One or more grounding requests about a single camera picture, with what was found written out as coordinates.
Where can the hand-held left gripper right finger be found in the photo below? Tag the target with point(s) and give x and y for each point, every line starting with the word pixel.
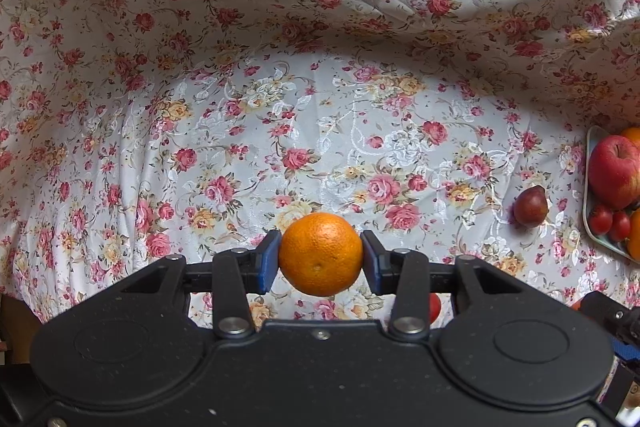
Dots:
pixel 371 262

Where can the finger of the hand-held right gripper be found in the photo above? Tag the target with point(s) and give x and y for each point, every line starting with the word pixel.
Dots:
pixel 622 348

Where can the large knobbed orange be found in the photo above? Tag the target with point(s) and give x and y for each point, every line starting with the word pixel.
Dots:
pixel 632 134
pixel 636 234

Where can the floral tablecloth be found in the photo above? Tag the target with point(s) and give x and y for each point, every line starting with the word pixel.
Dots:
pixel 350 57

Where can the red apple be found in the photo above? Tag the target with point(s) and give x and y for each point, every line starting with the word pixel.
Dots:
pixel 615 172

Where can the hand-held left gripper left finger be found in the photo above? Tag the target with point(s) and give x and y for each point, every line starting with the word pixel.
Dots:
pixel 270 262

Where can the red cherry tomato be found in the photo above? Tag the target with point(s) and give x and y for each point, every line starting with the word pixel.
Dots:
pixel 600 219
pixel 435 307
pixel 621 226

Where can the pale green tray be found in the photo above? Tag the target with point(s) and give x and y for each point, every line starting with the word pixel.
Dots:
pixel 600 241

